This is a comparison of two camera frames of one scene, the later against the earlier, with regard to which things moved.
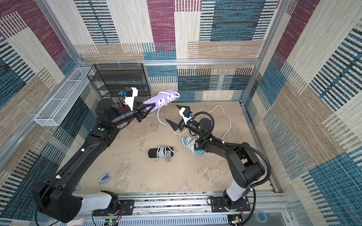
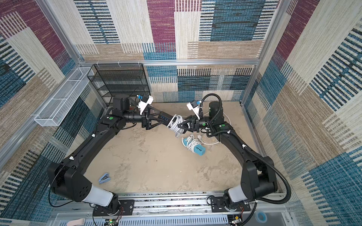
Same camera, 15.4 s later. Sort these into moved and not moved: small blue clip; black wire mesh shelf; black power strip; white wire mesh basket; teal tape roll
Moved: black power strip
Not moved: white wire mesh basket; teal tape roll; black wire mesh shelf; small blue clip
